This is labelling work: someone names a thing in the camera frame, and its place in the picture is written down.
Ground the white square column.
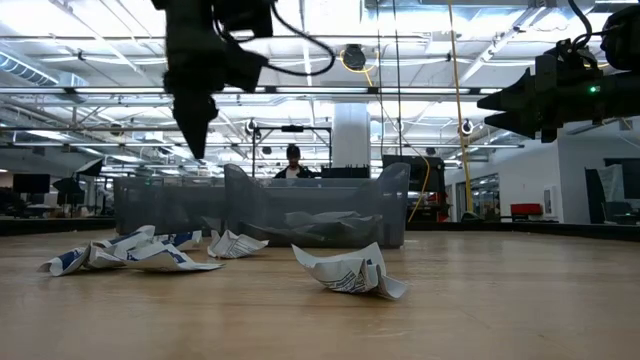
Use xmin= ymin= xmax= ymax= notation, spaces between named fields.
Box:
xmin=332 ymin=102 xmax=371 ymax=169

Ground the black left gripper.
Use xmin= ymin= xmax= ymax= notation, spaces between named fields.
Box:
xmin=162 ymin=8 xmax=271 ymax=161

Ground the person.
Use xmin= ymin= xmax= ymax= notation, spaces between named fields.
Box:
xmin=273 ymin=143 xmax=317 ymax=180

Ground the yellow curved cable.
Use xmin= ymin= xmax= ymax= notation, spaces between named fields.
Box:
xmin=339 ymin=47 xmax=432 ymax=224

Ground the yellow hanging cable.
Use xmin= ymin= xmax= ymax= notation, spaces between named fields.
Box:
xmin=446 ymin=0 xmax=476 ymax=216

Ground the black cabinet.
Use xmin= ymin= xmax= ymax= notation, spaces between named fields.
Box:
xmin=382 ymin=154 xmax=449 ymax=223

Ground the red storage bin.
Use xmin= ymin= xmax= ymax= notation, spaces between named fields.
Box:
xmin=509 ymin=202 xmax=545 ymax=219

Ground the black studio softbox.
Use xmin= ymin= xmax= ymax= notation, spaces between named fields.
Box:
xmin=74 ymin=157 xmax=105 ymax=177
xmin=52 ymin=177 xmax=86 ymax=206

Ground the black monitor screen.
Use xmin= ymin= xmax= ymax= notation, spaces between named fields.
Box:
xmin=12 ymin=173 xmax=51 ymax=195

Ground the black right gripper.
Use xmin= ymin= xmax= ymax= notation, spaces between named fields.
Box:
xmin=477 ymin=38 xmax=609 ymax=144

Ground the smoky translucent plastic bin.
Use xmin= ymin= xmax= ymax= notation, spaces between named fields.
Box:
xmin=223 ymin=162 xmax=412 ymax=250
xmin=112 ymin=175 xmax=227 ymax=237

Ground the black cable bundle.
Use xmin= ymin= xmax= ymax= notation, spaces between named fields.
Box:
xmin=393 ymin=0 xmax=404 ymax=157

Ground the black gantry frame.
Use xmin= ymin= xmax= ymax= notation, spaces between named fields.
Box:
xmin=251 ymin=124 xmax=334 ymax=179

